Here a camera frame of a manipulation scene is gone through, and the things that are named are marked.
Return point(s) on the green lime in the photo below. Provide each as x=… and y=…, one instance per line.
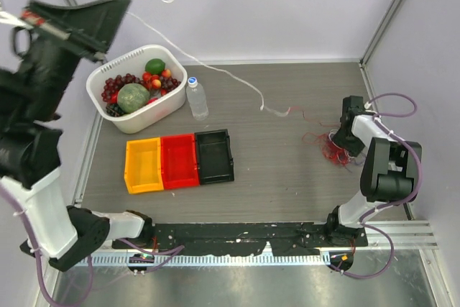
x=154, y=66

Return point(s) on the red cherry cluster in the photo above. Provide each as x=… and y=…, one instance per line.
x=160, y=84

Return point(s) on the red plastic bin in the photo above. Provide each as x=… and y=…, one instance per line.
x=179, y=161

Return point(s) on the red apple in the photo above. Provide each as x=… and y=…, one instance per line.
x=152, y=100

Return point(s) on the yellow plastic bin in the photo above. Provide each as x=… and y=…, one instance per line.
x=142, y=171

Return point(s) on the red grape bunch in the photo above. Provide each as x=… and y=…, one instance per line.
x=112, y=87

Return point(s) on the clear water bottle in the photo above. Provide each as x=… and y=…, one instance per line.
x=197, y=99

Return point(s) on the green melon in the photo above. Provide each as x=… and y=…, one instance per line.
x=132, y=97

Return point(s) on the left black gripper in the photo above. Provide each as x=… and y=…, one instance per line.
x=100, y=21

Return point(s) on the white plastic basket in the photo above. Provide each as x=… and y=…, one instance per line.
x=133, y=63

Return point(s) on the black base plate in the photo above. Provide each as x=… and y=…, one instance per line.
x=245, y=239

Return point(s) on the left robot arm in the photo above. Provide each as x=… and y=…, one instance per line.
x=30, y=171

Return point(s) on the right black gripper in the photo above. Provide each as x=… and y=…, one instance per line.
x=355, y=148

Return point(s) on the black plastic bin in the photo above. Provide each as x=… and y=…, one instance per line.
x=215, y=162

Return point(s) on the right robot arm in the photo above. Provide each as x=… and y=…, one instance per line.
x=391, y=173

